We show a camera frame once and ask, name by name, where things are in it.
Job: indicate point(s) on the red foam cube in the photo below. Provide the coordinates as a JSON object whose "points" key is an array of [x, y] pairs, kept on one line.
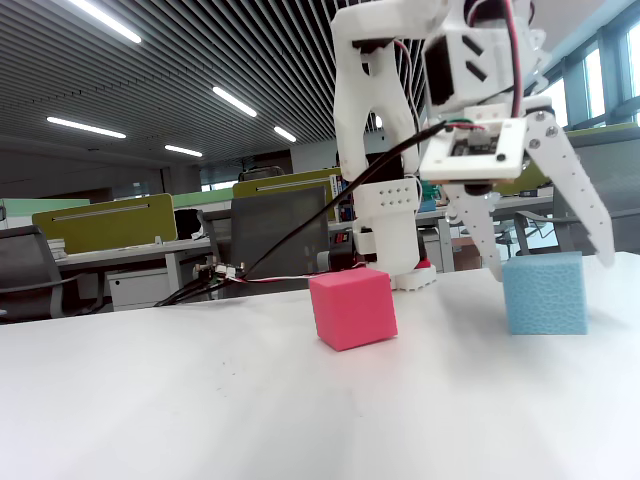
{"points": [[350, 310]]}

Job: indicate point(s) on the white office desk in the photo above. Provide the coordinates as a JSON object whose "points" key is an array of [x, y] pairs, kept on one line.
{"points": [[125, 252]]}

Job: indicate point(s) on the long white ceiling light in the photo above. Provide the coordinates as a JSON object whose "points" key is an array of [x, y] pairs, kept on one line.
{"points": [[107, 21], [86, 127], [235, 101], [285, 134], [183, 151]]}

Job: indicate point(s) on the dark grey office chair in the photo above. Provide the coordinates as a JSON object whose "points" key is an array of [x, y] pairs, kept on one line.
{"points": [[25, 265]]}

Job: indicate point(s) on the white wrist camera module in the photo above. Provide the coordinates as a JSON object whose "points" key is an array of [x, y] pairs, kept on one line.
{"points": [[465, 167]]}

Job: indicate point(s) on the white drawer cabinet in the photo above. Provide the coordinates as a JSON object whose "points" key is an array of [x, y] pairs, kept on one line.
{"points": [[140, 287]]}

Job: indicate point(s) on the blue foam cube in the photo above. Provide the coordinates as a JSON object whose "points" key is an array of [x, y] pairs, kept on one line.
{"points": [[545, 295]]}

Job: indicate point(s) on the black backpack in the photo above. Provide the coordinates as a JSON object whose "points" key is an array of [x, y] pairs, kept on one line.
{"points": [[187, 225]]}

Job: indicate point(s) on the brown cardboard box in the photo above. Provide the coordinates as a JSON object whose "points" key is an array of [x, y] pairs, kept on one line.
{"points": [[467, 255]]}

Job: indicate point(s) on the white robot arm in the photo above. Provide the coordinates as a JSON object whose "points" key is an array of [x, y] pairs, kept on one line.
{"points": [[352, 125]]}

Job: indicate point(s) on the pale green desk divider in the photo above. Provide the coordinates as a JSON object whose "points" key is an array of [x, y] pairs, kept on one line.
{"points": [[30, 212]]}

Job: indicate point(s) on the upright books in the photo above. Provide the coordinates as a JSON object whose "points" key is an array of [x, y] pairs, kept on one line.
{"points": [[340, 195]]}

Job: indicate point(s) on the glass window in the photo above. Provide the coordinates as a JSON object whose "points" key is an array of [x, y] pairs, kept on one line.
{"points": [[595, 85]]}

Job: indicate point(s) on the olive green desk divider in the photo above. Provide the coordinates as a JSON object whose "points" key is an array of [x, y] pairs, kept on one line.
{"points": [[105, 222], [285, 182]]}

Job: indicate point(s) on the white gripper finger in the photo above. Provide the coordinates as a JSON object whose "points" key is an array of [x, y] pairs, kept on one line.
{"points": [[570, 185], [480, 225]]}

